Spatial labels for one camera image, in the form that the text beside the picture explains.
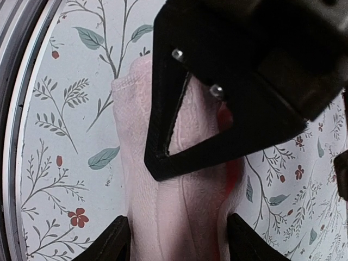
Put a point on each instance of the aluminium front rail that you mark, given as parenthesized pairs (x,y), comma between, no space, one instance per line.
(26,27)

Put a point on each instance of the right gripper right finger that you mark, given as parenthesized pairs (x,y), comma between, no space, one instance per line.
(246,245)

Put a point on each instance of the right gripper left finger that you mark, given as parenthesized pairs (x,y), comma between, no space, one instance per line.
(112,245)

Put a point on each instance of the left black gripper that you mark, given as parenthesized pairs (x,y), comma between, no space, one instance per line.
(299,48)

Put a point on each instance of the pink towel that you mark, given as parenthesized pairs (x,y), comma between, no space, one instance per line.
(171,216)

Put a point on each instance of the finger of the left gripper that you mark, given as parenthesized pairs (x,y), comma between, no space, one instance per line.
(194,126)
(340,166)

